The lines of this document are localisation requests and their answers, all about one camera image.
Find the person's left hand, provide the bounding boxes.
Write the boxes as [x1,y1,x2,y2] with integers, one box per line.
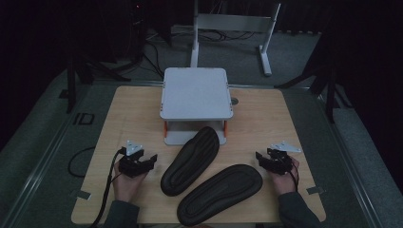
[112,158,148,203]

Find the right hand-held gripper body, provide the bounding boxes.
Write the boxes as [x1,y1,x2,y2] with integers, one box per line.
[261,140,302,176]

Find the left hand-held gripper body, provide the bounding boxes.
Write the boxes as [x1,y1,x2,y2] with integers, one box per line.
[118,140,152,179]

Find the person's right hand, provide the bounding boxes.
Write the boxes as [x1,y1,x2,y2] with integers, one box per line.
[269,157,300,197]

